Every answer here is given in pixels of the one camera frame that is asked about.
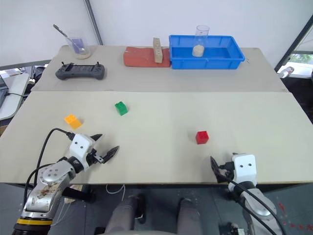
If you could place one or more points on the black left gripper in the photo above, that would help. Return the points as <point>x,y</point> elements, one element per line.
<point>94,158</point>

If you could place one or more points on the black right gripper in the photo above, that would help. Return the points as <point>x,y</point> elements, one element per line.
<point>228,171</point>

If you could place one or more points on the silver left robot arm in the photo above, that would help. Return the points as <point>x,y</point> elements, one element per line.
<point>50,180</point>

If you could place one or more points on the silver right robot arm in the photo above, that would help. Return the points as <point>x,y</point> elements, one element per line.
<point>256,200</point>

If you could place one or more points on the red toy block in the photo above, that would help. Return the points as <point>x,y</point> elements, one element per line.
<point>202,137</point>

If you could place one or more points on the yellow toy block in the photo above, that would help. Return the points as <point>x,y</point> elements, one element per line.
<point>73,121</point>

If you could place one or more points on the green toy block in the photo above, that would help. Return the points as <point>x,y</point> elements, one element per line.
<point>121,108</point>

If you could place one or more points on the dark grey rounded leg shape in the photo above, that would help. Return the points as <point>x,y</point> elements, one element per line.
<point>189,215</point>
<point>122,215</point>

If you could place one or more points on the black box with white label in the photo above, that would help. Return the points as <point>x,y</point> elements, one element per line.
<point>232,228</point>

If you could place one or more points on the grey handheld remote controller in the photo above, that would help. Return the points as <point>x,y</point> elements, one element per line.
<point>80,72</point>

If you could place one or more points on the glass beaker with sand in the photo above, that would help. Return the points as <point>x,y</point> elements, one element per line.
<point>83,54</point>

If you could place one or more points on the red folded cloth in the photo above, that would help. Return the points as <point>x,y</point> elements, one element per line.
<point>139,57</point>

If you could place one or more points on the purple card in beaker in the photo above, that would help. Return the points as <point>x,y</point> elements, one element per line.
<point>78,44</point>

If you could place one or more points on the white side desk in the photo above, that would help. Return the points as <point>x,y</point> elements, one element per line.
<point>15,90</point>

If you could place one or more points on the blue plastic bin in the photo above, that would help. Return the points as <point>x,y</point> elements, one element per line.
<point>207,62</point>

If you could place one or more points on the tan wooden block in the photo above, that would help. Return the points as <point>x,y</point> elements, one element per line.
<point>158,52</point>

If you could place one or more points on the silver rounded object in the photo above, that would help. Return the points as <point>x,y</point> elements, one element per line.
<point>286,72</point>

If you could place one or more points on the clear flask with sand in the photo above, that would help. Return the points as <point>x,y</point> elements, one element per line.
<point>198,50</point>

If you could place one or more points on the metal spoon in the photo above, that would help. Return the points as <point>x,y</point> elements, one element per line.
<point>61,31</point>

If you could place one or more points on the grey metal pole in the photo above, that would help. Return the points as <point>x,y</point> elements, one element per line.
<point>94,23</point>

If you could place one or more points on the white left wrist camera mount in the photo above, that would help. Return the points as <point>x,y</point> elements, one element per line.
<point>79,147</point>

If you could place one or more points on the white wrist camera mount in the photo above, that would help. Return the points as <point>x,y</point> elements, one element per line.
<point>79,147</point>
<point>244,167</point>

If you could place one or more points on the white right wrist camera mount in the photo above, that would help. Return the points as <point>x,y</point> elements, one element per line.
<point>244,167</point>

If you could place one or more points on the black bracket under table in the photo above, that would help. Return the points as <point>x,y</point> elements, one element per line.
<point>78,194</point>

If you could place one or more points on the dark window frame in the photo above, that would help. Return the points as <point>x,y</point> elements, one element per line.
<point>292,40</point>

